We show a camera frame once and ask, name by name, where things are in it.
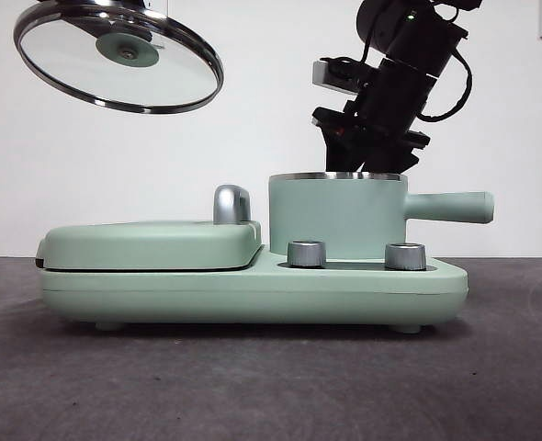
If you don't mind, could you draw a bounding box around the mint green grill cover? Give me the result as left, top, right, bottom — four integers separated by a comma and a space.
34, 219, 264, 274

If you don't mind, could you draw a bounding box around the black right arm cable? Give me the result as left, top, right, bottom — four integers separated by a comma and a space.
415, 43, 475, 123

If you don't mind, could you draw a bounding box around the chrome grill cover handle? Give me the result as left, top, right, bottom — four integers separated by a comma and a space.
212, 184, 254, 227

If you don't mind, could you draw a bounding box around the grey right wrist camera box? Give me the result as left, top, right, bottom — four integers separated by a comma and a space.
311, 58, 360, 96

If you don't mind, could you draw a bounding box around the silver control knob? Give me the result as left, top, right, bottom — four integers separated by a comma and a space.
286, 240, 327, 268
383, 242, 427, 272

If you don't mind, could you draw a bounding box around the mint green pot with handle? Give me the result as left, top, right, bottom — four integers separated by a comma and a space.
268, 170, 496, 259

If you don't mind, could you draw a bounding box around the mint green breakfast maker base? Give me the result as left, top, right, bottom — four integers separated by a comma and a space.
39, 243, 469, 334

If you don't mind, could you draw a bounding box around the glass pot lid green knob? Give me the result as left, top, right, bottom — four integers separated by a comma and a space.
14, 0, 227, 115

